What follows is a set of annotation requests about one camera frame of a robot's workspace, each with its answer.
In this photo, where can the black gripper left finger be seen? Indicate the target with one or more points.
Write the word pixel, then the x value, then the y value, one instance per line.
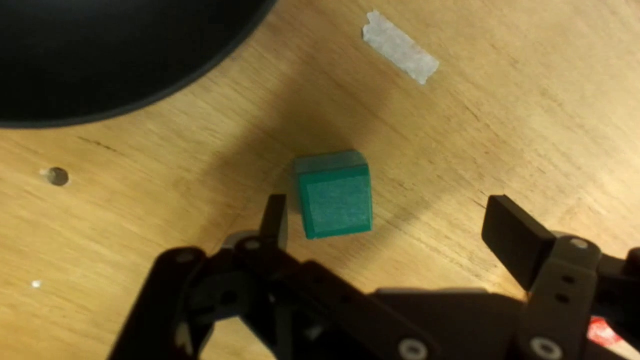
pixel 200 292

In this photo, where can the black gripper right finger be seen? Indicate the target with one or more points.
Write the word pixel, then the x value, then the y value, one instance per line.
pixel 560 292

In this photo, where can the green block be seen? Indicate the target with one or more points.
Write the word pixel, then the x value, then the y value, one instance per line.
pixel 337 200

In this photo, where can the black bowl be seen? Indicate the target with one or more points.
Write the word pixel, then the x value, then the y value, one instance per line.
pixel 101 52

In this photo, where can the white tape strip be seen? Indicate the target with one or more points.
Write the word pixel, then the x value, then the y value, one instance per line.
pixel 400 48

